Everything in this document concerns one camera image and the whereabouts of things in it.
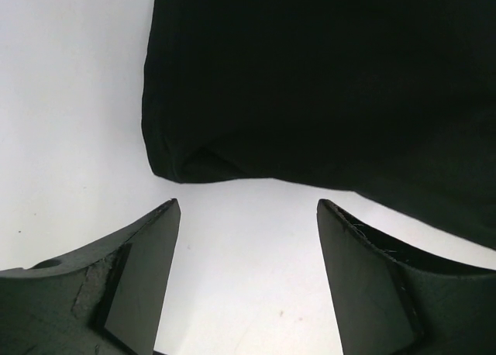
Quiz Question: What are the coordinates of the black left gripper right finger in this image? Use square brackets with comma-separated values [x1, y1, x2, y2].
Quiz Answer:
[317, 199, 495, 355]

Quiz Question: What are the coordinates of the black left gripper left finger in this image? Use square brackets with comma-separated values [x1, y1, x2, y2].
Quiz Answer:
[1, 200, 181, 355]

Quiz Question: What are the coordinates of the black graphic t-shirt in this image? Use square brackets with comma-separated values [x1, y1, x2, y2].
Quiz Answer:
[142, 0, 495, 248]

